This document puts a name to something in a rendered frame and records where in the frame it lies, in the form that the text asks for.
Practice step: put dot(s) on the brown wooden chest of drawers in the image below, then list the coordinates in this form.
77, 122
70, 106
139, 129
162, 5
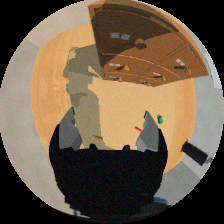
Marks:
92, 8

